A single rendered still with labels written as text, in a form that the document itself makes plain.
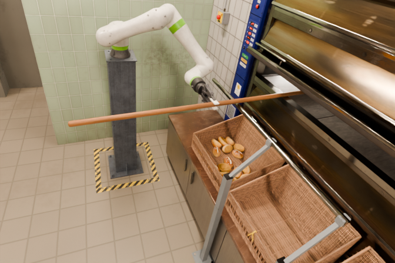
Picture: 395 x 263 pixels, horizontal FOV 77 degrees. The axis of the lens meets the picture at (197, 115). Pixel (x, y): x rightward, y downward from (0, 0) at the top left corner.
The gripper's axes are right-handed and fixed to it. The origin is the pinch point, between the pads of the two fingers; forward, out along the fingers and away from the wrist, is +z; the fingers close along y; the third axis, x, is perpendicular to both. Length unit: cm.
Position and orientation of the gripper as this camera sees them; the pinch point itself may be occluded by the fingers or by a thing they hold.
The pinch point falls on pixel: (214, 103)
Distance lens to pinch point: 152.1
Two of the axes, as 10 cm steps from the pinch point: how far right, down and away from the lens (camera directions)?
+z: 4.0, 5.7, -7.1
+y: -1.3, 8.1, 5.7
